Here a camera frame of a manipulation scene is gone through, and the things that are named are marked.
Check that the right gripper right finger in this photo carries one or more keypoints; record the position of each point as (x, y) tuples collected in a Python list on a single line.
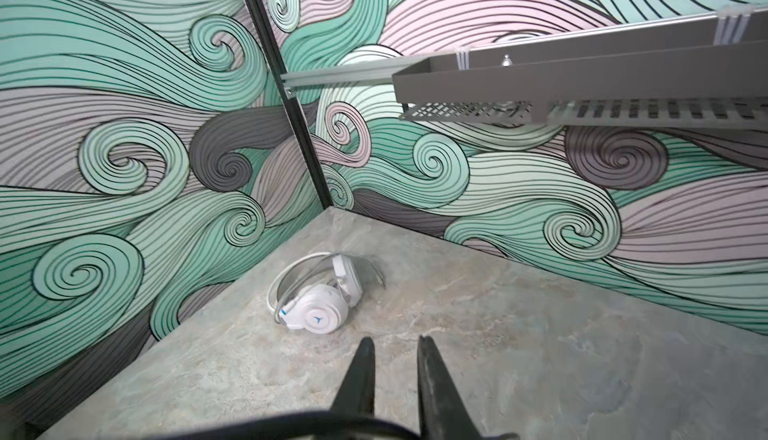
[(442, 413)]

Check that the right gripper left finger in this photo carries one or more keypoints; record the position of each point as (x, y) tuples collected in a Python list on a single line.
[(356, 394)]

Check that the white headphones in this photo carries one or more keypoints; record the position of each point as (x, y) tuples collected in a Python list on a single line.
[(317, 291)]

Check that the aluminium back rail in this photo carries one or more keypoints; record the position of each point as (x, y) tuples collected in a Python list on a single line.
[(342, 73)]

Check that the black perforated wall tray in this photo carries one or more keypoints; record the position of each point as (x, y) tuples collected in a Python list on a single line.
[(705, 71)]

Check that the black left rear frame post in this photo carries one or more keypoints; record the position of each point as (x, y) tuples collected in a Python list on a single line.
[(291, 105)]

